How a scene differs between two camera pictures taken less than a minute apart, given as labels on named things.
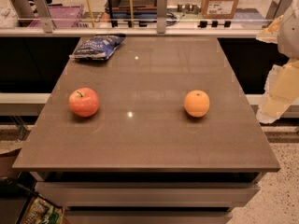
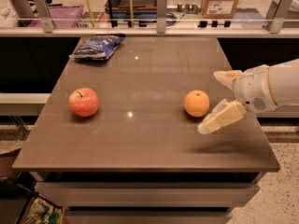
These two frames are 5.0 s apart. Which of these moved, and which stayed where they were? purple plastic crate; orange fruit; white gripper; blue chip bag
Moved: white gripper
Stayed: purple plastic crate; blue chip bag; orange fruit
